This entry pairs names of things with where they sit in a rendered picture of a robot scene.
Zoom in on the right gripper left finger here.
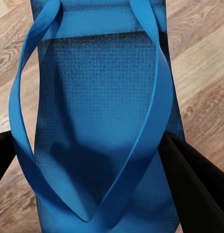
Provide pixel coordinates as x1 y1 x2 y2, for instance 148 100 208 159
0 131 16 181

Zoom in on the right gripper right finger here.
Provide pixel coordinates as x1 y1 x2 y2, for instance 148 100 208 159
158 131 224 233

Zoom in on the sandal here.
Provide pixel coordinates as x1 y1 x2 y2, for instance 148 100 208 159
8 0 185 233

